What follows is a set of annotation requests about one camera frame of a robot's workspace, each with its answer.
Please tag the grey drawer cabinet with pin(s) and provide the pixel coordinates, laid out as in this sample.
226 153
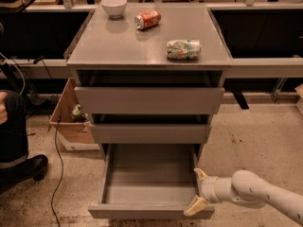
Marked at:
117 45

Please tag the green bottle in box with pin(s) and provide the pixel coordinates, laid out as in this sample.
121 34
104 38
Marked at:
77 114

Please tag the grey top drawer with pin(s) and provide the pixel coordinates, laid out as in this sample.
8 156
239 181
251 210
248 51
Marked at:
150 92

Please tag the white ceramic bowl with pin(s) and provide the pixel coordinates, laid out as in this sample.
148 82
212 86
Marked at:
114 8

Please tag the person hand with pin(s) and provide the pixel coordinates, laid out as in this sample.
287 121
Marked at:
3 109

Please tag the cardboard box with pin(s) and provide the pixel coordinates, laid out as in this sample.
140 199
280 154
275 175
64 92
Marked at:
72 132

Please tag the grey middle drawer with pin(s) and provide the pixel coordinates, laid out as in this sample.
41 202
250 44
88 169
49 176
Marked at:
151 129

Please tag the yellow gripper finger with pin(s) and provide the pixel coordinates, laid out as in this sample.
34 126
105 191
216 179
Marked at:
201 175
197 205

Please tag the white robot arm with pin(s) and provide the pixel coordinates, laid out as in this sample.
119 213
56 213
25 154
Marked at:
247 189

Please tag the grey bottom drawer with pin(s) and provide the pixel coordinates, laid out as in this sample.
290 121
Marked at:
154 181

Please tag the grey drawer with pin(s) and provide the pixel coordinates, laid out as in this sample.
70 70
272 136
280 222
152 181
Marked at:
154 181
151 129
150 92

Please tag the orange soda can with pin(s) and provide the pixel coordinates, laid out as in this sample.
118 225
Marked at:
147 19

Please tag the black shoe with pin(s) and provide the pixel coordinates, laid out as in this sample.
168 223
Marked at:
34 168

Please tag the green white soda can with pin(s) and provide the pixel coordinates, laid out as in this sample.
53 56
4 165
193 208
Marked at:
183 49

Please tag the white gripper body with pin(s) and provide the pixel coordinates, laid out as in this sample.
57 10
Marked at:
208 188

